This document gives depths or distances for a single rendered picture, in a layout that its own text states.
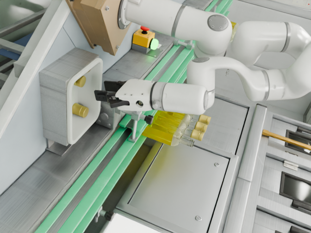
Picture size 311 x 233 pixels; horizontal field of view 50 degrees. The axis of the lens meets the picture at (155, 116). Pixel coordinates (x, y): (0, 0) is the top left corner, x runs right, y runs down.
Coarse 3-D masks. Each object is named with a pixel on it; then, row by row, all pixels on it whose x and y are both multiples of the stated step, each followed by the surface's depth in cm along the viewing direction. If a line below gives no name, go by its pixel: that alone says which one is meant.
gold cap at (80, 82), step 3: (81, 78) 94; (84, 78) 96; (75, 81) 94; (78, 81) 94; (81, 81) 95; (84, 81) 96; (75, 84) 95; (78, 84) 94; (81, 84) 95; (84, 84) 97
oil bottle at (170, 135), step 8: (152, 128) 122; (160, 128) 122; (168, 128) 123; (176, 128) 124; (152, 136) 124; (160, 136) 123; (168, 136) 122; (176, 136) 121; (168, 144) 124; (176, 144) 123
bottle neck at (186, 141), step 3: (183, 138) 122; (186, 138) 122; (189, 138) 123; (180, 141) 123; (183, 141) 122; (186, 141) 122; (189, 141) 122; (192, 141) 122; (186, 144) 122; (189, 144) 122; (192, 144) 121
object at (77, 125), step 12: (96, 60) 93; (84, 72) 88; (96, 72) 99; (72, 84) 84; (96, 84) 101; (72, 96) 102; (84, 96) 105; (96, 108) 106; (72, 120) 103; (84, 120) 105; (72, 132) 100; (84, 132) 102
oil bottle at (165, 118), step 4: (156, 112) 130; (160, 112) 130; (156, 116) 128; (160, 116) 128; (164, 116) 129; (168, 116) 129; (172, 116) 130; (160, 120) 127; (164, 120) 127; (168, 120) 127; (172, 120) 128; (176, 120) 128; (180, 120) 128; (172, 124) 126; (176, 124) 126; (180, 124) 126; (184, 124) 127; (180, 128) 125; (184, 128) 126; (184, 132) 127
